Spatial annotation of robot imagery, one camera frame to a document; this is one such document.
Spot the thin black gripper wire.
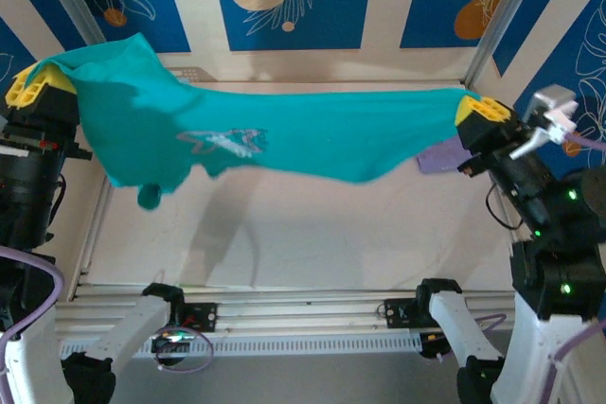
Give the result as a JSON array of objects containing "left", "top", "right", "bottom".
[
  {"left": 485, "top": 184, "right": 525, "bottom": 231},
  {"left": 45, "top": 171, "right": 67, "bottom": 242}
]

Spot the grey metal panel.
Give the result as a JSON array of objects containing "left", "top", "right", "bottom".
[{"left": 108, "top": 356, "right": 465, "bottom": 404}]

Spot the folded purple cloth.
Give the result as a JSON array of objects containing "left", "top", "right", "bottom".
[{"left": 416, "top": 136, "right": 474, "bottom": 176}]

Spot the aluminium rail frame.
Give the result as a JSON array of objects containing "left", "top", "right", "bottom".
[{"left": 40, "top": 157, "right": 564, "bottom": 342}]

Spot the black controller board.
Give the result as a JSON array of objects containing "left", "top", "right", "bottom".
[
  {"left": 418, "top": 330, "right": 470, "bottom": 361},
  {"left": 150, "top": 331, "right": 196, "bottom": 368}
]

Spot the perforated metal bracket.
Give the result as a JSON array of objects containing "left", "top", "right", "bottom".
[{"left": 166, "top": 65, "right": 215, "bottom": 85}]

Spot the white slotted cable duct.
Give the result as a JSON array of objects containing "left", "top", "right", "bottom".
[{"left": 61, "top": 331, "right": 423, "bottom": 360}]

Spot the thin black right gripper wire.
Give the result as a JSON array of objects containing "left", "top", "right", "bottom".
[{"left": 485, "top": 184, "right": 525, "bottom": 231}]

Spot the teal t-shirt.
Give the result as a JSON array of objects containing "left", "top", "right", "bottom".
[{"left": 35, "top": 32, "right": 482, "bottom": 211}]

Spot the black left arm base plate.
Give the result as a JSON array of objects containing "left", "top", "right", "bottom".
[{"left": 169, "top": 302, "right": 219, "bottom": 334}]

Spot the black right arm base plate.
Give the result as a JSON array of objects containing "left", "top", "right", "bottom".
[{"left": 384, "top": 297, "right": 441, "bottom": 329}]

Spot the thin black left gripper wire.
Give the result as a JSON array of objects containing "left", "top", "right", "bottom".
[{"left": 45, "top": 171, "right": 67, "bottom": 242}]

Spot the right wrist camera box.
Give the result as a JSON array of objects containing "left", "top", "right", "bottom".
[{"left": 508, "top": 84, "right": 579, "bottom": 160}]

